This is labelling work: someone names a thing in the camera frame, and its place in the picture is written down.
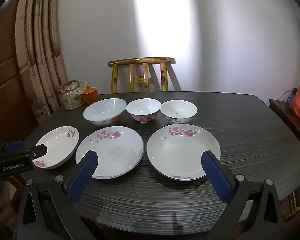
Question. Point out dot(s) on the floral ceramic teapot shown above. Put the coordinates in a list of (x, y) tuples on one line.
[(71, 98)]

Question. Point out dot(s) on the large white floral plate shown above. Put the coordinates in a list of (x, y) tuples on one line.
[(180, 152)]

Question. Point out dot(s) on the small white floral plate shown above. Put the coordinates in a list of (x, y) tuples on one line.
[(57, 142)]

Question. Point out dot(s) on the beige patterned curtain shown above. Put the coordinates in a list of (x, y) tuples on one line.
[(40, 55)]

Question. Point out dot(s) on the large white pink-based bowl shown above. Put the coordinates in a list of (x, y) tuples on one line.
[(102, 111)]

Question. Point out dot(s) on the dark wooden side cabinet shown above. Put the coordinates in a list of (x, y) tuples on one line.
[(280, 107)]

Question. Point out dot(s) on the pink patterned bowl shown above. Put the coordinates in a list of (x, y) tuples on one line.
[(143, 107)]

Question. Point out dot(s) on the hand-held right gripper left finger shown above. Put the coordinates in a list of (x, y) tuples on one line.
[(82, 177)]

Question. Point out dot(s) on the wooden chair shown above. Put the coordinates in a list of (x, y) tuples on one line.
[(140, 61)]

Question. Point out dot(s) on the white green-floral bowl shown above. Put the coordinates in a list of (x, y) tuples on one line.
[(178, 110)]

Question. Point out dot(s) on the medium white floral plate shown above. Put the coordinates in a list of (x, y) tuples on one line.
[(117, 152)]

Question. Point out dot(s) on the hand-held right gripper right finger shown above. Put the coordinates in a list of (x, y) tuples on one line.
[(217, 177)]

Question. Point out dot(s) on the orange lidded cup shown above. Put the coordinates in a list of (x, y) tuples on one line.
[(89, 96)]

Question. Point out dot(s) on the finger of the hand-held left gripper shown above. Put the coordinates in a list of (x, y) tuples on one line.
[(15, 145), (40, 152)]

